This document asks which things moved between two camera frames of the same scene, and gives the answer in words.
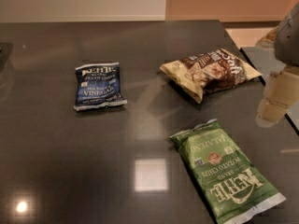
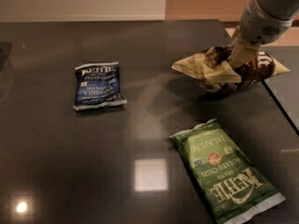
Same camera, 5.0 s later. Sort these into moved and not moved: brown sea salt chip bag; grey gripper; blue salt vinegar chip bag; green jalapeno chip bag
Moved: brown sea salt chip bag; grey gripper
Not moved: green jalapeno chip bag; blue salt vinegar chip bag
